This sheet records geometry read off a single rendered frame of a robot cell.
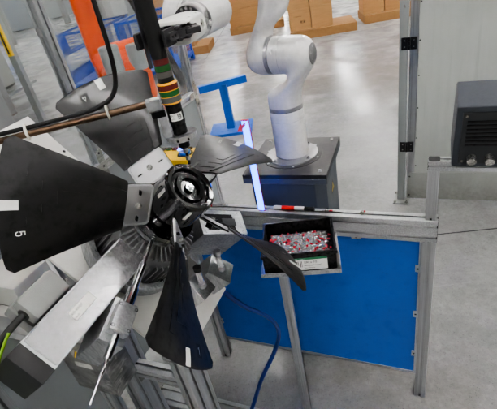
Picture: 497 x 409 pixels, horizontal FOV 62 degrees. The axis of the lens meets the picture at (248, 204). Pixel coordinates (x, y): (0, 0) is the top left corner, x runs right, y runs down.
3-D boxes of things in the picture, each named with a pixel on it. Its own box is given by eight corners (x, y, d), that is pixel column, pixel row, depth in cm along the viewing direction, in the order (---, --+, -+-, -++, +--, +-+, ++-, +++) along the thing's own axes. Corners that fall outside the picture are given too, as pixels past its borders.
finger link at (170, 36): (193, 38, 85) (178, 46, 80) (180, 40, 86) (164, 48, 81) (190, 21, 84) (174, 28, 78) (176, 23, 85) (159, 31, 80)
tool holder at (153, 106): (159, 149, 90) (145, 105, 85) (157, 138, 96) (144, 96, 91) (199, 138, 91) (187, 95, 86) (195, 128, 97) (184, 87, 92)
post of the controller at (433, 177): (425, 220, 123) (428, 161, 113) (425, 214, 125) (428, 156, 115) (436, 221, 122) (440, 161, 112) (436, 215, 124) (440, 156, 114)
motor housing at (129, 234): (144, 307, 99) (171, 286, 91) (68, 243, 96) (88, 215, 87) (188, 246, 117) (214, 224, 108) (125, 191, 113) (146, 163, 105)
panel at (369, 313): (225, 337, 194) (190, 222, 159) (226, 335, 195) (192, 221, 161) (415, 374, 162) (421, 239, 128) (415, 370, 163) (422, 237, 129)
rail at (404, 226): (179, 224, 160) (173, 207, 156) (183, 218, 163) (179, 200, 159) (436, 243, 125) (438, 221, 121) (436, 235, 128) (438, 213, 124)
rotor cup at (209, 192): (170, 256, 92) (201, 229, 84) (120, 212, 90) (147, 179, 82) (200, 218, 103) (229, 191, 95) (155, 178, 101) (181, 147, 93)
